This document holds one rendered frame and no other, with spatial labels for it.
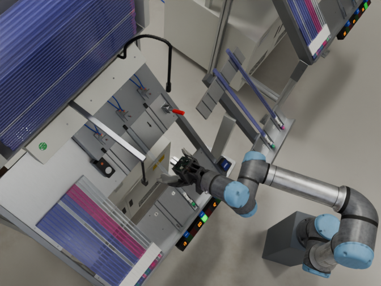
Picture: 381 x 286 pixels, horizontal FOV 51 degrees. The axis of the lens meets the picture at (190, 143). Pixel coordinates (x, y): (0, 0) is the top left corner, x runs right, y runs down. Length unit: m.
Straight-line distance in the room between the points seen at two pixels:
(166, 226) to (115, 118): 0.54
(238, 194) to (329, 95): 1.89
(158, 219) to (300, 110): 1.55
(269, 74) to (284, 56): 0.20
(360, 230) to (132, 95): 0.87
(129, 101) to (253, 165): 0.48
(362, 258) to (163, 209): 0.76
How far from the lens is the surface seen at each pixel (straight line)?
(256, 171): 1.36
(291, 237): 2.00
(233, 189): 1.23
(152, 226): 1.64
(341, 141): 2.89
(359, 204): 1.43
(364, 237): 1.41
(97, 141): 1.37
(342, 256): 1.40
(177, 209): 1.69
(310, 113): 2.89
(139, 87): 1.41
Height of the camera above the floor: 2.43
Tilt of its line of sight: 68 degrees down
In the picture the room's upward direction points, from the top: 12 degrees clockwise
